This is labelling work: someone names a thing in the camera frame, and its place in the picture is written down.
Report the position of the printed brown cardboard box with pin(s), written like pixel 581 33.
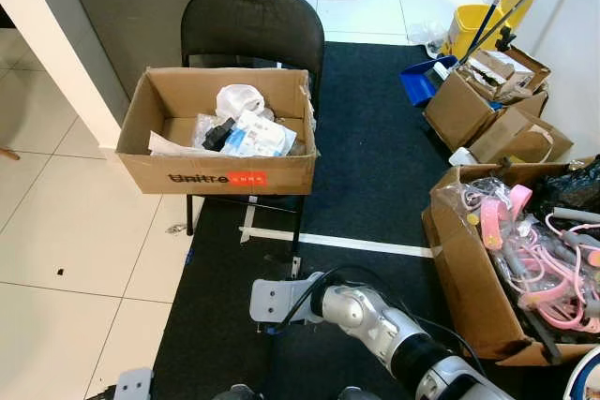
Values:
pixel 150 170

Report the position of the black folding chair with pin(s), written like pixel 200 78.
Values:
pixel 253 25

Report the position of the grey robot left leg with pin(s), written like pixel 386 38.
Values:
pixel 239 393

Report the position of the clear plastic bag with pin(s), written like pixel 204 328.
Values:
pixel 431 35

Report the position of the white paper sheet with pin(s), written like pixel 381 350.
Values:
pixel 169 147

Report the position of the grey robot right leg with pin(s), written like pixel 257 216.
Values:
pixel 361 393

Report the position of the grey robot leg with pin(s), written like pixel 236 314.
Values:
pixel 361 393
pixel 239 393

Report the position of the black plastic bag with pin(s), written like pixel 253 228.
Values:
pixel 572 185

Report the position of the black floor carpet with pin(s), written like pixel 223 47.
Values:
pixel 375 138

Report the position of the small black crumpled item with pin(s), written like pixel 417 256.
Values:
pixel 217 135

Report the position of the white tape strip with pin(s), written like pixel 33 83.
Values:
pixel 375 245

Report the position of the small metal floor bracket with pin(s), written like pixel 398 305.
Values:
pixel 178 228

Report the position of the white blue round container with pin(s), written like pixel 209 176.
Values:
pixel 589 377

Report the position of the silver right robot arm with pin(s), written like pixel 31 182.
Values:
pixel 375 320

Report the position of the yellow mop bucket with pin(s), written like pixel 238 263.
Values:
pixel 469 30

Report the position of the pink wrapped gear bundle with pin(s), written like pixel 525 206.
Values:
pixel 553 274

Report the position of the pink wrapped headset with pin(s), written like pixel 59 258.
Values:
pixel 492 217

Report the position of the wooden furniture leg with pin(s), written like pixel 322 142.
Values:
pixel 7 152

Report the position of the large plain cardboard box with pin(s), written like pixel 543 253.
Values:
pixel 469 269

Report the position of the blue dustpan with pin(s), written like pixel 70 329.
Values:
pixel 422 81

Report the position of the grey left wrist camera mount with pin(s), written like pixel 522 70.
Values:
pixel 134 385

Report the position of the white plastic bag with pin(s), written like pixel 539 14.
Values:
pixel 239 98

